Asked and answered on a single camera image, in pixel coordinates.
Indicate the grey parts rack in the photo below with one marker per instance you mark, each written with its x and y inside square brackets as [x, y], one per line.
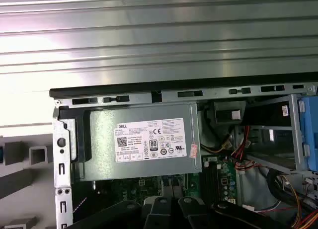
[15, 153]

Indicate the black plastic box white label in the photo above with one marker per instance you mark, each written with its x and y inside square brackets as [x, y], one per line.
[223, 112]

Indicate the metal optical drive cage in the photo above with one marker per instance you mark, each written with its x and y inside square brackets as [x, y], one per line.
[295, 129]

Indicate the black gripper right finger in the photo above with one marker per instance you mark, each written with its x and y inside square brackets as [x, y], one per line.
[238, 215]

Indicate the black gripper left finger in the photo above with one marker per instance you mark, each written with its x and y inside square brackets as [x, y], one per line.
[111, 215]

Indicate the black open PC case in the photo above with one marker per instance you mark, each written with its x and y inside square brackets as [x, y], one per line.
[149, 87]

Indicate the blue plastic drive bracket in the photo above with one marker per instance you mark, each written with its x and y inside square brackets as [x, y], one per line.
[311, 129]

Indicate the grey power supply unit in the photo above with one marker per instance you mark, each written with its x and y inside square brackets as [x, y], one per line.
[104, 144]

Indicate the green motherboard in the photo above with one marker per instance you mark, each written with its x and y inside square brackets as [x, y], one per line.
[227, 173]

